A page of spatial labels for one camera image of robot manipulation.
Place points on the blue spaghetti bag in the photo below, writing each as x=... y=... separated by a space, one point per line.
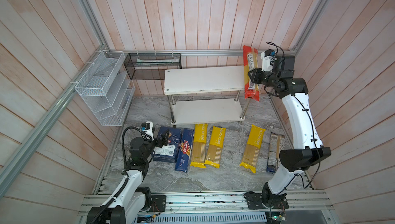
x=185 y=149

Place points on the brown blue spaghetti package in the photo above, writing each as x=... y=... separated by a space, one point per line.
x=277 y=143

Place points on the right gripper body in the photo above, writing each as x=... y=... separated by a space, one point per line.
x=267 y=79

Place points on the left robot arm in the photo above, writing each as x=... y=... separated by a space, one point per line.
x=130 y=198

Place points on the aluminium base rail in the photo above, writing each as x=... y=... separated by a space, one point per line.
x=305 y=207

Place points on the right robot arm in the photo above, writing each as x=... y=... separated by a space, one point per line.
x=277 y=72

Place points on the black mesh basket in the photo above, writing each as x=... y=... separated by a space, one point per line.
x=151 y=66

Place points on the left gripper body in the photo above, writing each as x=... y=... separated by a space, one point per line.
x=158 y=143

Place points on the white two-tier shelf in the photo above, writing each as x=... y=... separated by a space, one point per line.
x=205 y=80

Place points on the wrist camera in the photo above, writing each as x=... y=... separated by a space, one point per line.
x=147 y=130
x=268 y=57

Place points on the yellow pasta package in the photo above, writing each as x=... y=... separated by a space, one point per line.
x=199 y=146
x=215 y=147
x=252 y=148

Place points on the white wire mesh rack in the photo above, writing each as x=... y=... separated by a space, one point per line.
x=105 y=89

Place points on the aluminium frame horizontal bar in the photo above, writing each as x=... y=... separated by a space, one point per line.
x=187 y=53

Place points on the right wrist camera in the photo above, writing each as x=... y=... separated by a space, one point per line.
x=268 y=57

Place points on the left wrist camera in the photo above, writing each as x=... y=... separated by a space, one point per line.
x=147 y=130

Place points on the red spaghetti package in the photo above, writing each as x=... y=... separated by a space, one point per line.
x=250 y=62

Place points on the blue Barilla pasta box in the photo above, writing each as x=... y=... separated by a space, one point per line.
x=169 y=152

